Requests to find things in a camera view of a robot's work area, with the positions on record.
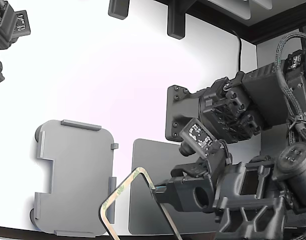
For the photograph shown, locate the black bracket post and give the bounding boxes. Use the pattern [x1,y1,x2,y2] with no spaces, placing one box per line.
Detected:
[167,0,186,40]

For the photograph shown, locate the dark grey flat mat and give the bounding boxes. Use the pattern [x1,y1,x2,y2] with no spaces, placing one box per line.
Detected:
[128,138,221,236]

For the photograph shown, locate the thin black cable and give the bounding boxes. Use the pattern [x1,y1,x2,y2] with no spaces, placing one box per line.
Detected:
[231,29,244,74]

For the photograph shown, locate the rectangular frame with tan tape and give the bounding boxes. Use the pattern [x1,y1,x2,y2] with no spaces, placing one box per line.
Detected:
[99,166,184,240]

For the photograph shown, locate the black frame beam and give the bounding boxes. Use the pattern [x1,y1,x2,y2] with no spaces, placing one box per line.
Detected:
[152,0,306,46]

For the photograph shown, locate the short black camera cable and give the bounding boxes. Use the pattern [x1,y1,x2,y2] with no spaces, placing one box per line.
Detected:
[212,138,234,166]

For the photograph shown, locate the dark grey clamp foot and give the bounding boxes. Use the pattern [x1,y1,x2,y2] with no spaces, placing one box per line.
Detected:
[107,0,131,20]

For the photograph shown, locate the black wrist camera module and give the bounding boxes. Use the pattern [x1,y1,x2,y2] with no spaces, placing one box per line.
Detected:
[178,118,218,160]

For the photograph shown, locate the light grey panel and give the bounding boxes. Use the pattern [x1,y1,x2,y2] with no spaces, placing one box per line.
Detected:
[207,0,274,21]

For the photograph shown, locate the grey holder with black legs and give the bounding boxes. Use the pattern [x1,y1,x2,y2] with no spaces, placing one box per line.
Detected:
[29,119,120,238]

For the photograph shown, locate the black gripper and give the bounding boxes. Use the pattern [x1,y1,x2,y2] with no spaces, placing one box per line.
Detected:
[152,155,287,240]

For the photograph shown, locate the grey braided cable bundle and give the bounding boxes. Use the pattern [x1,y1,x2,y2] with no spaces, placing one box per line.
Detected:
[275,32,306,151]

